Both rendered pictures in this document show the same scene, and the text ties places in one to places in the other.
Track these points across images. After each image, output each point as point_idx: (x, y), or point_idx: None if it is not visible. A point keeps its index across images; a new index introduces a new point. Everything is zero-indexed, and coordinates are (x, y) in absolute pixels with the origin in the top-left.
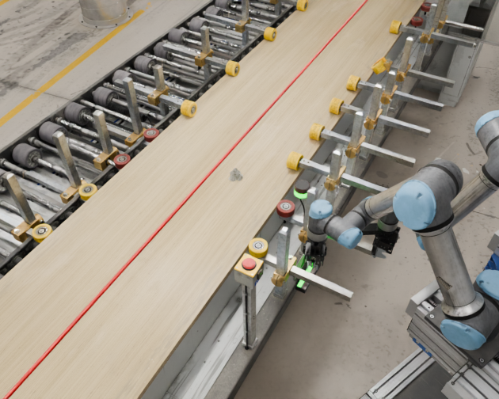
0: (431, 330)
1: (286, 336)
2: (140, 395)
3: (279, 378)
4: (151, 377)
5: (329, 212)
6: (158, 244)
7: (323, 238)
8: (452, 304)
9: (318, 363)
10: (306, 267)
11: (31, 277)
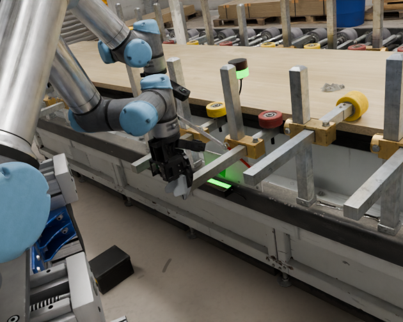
0: None
1: (254, 310)
2: (119, 87)
3: (206, 297)
4: (126, 86)
5: (133, 25)
6: None
7: (142, 67)
8: None
9: None
10: (222, 181)
11: (226, 50)
